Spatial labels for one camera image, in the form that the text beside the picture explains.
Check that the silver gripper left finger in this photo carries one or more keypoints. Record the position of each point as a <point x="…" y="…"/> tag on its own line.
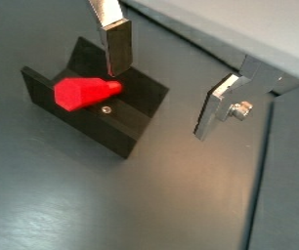
<point x="115" y="35"/>

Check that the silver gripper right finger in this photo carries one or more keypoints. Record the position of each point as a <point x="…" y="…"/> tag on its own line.
<point x="228" y="98"/>

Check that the red hexagonal peg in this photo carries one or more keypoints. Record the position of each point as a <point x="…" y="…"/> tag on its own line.
<point x="80" y="92"/>

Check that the black U-shaped holder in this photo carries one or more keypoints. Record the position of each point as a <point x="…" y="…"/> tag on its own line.
<point x="116" y="121"/>

